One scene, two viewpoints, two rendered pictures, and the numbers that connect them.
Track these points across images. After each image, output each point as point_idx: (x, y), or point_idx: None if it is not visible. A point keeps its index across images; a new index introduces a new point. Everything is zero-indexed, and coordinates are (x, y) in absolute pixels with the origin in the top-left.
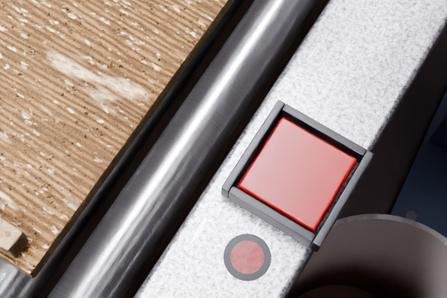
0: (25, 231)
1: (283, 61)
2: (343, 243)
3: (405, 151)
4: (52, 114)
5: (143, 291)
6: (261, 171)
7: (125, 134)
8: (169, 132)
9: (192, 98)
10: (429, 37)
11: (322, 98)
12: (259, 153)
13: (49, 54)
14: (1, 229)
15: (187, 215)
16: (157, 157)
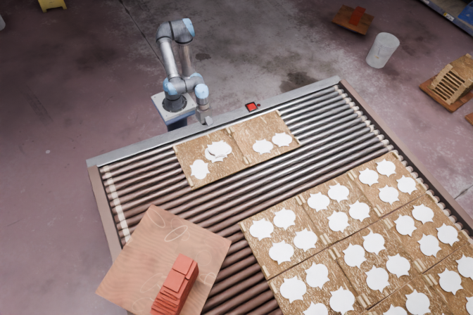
0: (274, 112)
1: None
2: None
3: None
4: (268, 119)
5: (267, 107)
6: (254, 107)
7: (263, 114)
8: (259, 115)
9: (255, 117)
10: (232, 110)
11: (245, 111)
12: (253, 109)
13: (266, 123)
14: (276, 110)
15: (261, 110)
16: (261, 114)
